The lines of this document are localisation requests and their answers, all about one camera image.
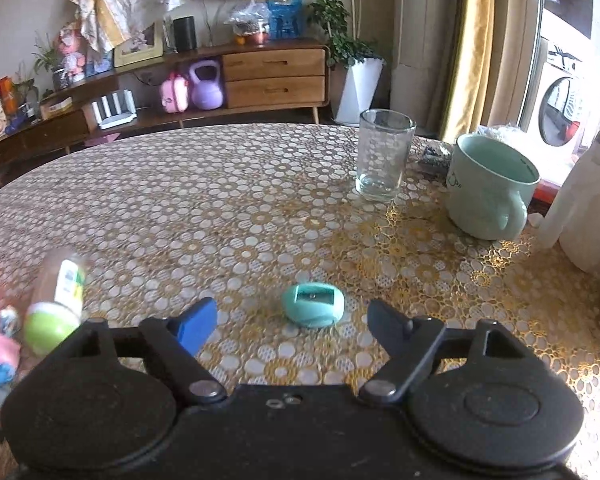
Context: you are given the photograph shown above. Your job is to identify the clear plastic bag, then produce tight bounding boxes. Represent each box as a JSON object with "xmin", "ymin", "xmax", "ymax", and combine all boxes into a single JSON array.
[{"xmin": 228, "ymin": 2, "xmax": 271, "ymax": 45}]

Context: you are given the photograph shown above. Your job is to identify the pink doll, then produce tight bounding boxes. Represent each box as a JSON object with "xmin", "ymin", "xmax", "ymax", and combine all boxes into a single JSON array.
[{"xmin": 56, "ymin": 24, "xmax": 87, "ymax": 84}]

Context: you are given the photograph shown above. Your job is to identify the green-capped small bottle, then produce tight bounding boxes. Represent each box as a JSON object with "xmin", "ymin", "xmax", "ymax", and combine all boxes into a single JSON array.
[{"xmin": 22, "ymin": 248, "xmax": 92, "ymax": 357}]

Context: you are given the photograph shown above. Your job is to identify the yellow curtain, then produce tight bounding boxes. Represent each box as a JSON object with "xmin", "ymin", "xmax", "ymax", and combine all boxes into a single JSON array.
[{"xmin": 439, "ymin": 0, "xmax": 497, "ymax": 144}]

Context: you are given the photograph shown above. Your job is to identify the small green houseplant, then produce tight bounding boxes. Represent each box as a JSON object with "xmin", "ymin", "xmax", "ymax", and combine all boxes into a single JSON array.
[{"xmin": 31, "ymin": 35, "xmax": 63, "ymax": 92}]

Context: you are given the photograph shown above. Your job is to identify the black cylindrical speaker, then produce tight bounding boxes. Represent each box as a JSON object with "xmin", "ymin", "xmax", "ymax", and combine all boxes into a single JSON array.
[{"xmin": 172, "ymin": 15, "xmax": 198, "ymax": 53}]

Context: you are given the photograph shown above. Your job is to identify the mint green mug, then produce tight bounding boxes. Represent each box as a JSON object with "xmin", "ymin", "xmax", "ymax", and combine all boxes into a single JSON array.
[{"xmin": 446, "ymin": 132, "xmax": 541, "ymax": 241}]

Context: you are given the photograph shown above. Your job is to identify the white angular planter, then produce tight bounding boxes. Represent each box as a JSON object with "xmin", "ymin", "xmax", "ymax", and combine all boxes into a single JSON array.
[{"xmin": 332, "ymin": 57, "xmax": 385, "ymax": 126}]

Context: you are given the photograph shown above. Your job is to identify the wooden sideboard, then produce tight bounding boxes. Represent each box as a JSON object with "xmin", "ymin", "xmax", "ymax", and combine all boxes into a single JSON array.
[{"xmin": 0, "ymin": 37, "xmax": 331, "ymax": 187}]

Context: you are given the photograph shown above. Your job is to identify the white lidded pitcher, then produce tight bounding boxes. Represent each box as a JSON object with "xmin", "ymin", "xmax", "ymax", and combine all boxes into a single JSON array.
[{"xmin": 537, "ymin": 127, "xmax": 600, "ymax": 274}]

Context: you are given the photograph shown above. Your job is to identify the white router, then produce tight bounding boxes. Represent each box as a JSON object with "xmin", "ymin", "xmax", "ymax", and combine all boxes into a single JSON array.
[{"xmin": 90, "ymin": 89, "xmax": 137, "ymax": 130}]

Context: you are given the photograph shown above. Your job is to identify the white standing air conditioner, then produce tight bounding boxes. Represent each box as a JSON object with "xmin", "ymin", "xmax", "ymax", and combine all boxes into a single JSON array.
[{"xmin": 390, "ymin": 0, "xmax": 462, "ymax": 122}]

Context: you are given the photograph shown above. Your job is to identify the teal pencil sharpener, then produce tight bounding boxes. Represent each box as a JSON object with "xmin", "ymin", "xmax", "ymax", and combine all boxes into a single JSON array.
[{"xmin": 281, "ymin": 282, "xmax": 345, "ymax": 330}]

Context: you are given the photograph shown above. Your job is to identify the clear drinking glass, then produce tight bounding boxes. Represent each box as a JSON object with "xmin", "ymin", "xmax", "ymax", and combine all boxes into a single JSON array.
[{"xmin": 354, "ymin": 108, "xmax": 417, "ymax": 203}]

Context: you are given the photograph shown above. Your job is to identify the small colourful figure toy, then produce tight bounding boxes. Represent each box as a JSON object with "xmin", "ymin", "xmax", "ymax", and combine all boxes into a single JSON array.
[{"xmin": 0, "ymin": 305, "xmax": 22, "ymax": 339}]

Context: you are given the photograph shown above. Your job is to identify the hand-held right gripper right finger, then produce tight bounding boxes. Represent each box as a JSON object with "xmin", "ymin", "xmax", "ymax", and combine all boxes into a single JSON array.
[{"xmin": 359, "ymin": 299, "xmax": 556, "ymax": 403}]

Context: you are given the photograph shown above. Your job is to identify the dark small packet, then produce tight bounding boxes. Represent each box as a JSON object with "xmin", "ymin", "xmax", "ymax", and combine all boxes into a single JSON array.
[{"xmin": 419, "ymin": 142, "xmax": 454, "ymax": 176}]

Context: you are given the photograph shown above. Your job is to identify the white washing machine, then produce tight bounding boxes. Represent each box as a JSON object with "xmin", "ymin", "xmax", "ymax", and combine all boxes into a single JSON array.
[{"xmin": 522, "ymin": 36, "xmax": 600, "ymax": 162}]

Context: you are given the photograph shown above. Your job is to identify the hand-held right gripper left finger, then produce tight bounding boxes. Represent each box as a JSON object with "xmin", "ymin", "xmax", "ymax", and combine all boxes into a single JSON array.
[{"xmin": 39, "ymin": 297, "xmax": 227, "ymax": 407}]

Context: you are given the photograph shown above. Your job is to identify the purple kettlebell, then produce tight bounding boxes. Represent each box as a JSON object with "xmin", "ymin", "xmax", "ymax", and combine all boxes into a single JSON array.
[{"xmin": 188, "ymin": 59, "xmax": 225, "ymax": 111}]

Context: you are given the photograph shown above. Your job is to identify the pink and blue toy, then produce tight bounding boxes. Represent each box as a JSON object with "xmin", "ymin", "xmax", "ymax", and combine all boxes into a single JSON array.
[{"xmin": 0, "ymin": 333, "xmax": 23, "ymax": 392}]

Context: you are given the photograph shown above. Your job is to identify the yellow picture frame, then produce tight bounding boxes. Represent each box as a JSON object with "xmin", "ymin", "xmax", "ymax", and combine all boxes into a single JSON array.
[{"xmin": 112, "ymin": 22, "xmax": 165, "ymax": 68}]

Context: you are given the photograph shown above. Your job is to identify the tall green potted plant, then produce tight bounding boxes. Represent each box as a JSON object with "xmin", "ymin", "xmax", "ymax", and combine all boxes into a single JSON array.
[{"xmin": 282, "ymin": 0, "xmax": 386, "ymax": 69}]

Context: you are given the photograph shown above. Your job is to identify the pink toy case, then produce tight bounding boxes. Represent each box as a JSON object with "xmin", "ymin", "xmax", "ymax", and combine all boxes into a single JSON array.
[{"xmin": 159, "ymin": 72, "xmax": 190, "ymax": 114}]

